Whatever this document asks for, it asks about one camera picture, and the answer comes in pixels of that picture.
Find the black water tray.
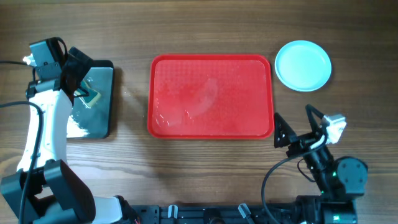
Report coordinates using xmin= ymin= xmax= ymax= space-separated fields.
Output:
xmin=67 ymin=60 xmax=114 ymax=139

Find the red plastic tray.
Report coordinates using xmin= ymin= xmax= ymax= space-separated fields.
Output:
xmin=147 ymin=54 xmax=275 ymax=139

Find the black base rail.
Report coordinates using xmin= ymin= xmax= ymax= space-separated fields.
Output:
xmin=130 ymin=203 xmax=304 ymax=224

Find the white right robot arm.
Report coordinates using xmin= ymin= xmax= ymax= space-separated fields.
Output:
xmin=274 ymin=105 xmax=368 ymax=223

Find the green and yellow sponge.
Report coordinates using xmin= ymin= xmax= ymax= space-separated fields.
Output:
xmin=74 ymin=80 xmax=101 ymax=108

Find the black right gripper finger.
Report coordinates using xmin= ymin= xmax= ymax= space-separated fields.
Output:
xmin=305 ymin=104 xmax=324 ymax=136
xmin=274 ymin=113 xmax=298 ymax=148

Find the white round plate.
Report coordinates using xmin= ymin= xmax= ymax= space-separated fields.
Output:
xmin=274 ymin=40 xmax=332 ymax=92

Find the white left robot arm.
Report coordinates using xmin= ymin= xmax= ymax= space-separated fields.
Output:
xmin=1 ymin=47 xmax=135 ymax=223

